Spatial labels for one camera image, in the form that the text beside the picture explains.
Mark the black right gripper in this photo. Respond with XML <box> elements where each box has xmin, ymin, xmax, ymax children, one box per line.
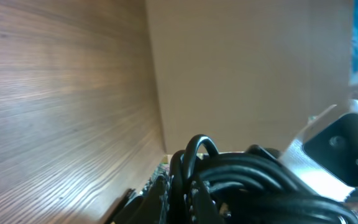
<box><xmin>278</xmin><ymin>100</ymin><xmax>358</xmax><ymax>202</ymax></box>

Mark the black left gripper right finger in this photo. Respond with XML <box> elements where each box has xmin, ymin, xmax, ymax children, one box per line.
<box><xmin>190</xmin><ymin>177</ymin><xmax>224</xmax><ymax>224</ymax></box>

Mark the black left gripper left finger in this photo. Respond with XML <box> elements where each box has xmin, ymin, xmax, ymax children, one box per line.
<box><xmin>105</xmin><ymin>166</ymin><xmax>171</xmax><ymax>224</ymax></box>

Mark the black cable bundle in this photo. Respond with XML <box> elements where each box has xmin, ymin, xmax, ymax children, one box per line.
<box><xmin>168</xmin><ymin>134</ymin><xmax>358</xmax><ymax>224</ymax></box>

